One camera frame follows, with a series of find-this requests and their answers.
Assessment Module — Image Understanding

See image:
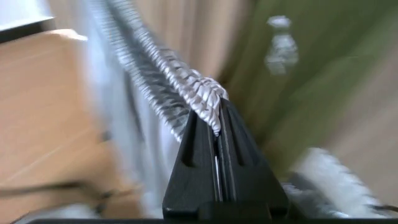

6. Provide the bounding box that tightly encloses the white laundry basket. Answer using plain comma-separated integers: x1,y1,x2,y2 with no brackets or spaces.
279,147,398,219

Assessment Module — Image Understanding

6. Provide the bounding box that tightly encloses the pale blue shirt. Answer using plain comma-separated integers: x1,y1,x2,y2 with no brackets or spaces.
76,0,230,218

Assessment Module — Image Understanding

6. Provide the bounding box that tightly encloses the green garment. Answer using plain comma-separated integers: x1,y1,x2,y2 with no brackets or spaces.
217,0,398,177

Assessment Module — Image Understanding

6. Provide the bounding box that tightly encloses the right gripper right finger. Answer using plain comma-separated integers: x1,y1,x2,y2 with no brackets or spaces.
216,98,289,218

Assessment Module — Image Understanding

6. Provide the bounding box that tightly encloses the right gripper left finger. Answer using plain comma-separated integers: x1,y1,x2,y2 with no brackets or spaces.
162,110,221,218

